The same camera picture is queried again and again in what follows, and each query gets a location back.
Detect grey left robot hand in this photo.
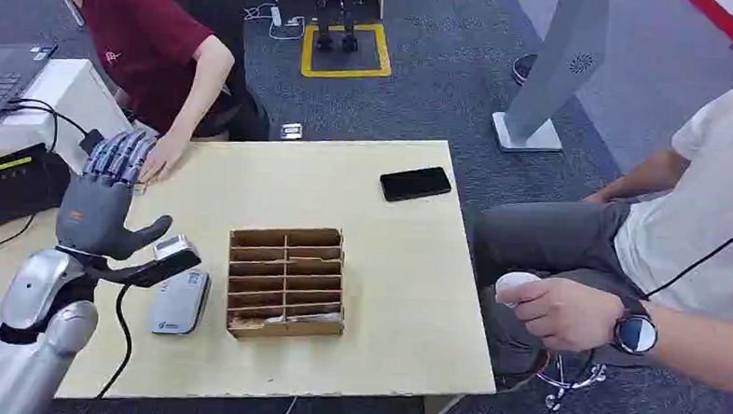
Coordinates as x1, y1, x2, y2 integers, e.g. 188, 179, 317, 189
53, 127, 178, 264

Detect black power adapter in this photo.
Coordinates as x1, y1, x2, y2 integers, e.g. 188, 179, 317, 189
78, 129, 105, 157

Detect black device with yellow label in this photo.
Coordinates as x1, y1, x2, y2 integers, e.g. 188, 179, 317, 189
0, 141, 75, 233

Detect person's hand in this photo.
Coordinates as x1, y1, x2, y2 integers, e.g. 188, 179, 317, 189
136, 128, 189, 188
492, 273, 629, 356
581, 187, 619, 207

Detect white side cabinet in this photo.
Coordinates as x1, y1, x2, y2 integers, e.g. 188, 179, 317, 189
0, 54, 137, 177

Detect grey laptop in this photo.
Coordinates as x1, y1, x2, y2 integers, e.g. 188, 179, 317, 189
0, 41, 60, 129

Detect person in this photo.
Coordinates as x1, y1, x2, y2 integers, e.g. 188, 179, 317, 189
466, 12, 733, 403
0, 0, 278, 191

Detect wooden card box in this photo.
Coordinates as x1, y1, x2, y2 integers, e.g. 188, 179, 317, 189
224, 224, 350, 344

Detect card stack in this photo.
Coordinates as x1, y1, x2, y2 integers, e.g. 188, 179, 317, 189
230, 307, 343, 329

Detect yellow floor tape square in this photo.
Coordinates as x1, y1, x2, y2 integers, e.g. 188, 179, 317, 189
298, 20, 395, 83

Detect black robot legs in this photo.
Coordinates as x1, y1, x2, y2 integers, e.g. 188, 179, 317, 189
310, 0, 366, 55

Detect black smartphone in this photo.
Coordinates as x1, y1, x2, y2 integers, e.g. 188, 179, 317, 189
377, 163, 454, 206

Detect white handheld controller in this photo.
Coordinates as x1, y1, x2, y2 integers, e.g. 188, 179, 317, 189
493, 269, 544, 311

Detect grey stand with base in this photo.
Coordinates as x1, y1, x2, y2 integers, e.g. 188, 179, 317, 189
490, 0, 613, 158

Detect silver chair base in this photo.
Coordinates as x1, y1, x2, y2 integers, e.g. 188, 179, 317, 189
533, 353, 609, 414

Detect black wristwatch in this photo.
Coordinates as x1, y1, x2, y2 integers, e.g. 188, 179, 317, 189
610, 299, 661, 358

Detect black power cable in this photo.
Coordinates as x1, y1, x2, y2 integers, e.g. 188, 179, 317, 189
0, 96, 94, 155

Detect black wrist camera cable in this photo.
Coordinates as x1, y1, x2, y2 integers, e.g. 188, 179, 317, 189
93, 283, 136, 402

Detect white floor cable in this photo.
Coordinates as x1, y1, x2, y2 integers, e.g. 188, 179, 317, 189
242, 1, 308, 43

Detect thin black controller cable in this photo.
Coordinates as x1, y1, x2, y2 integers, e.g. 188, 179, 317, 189
642, 211, 733, 304

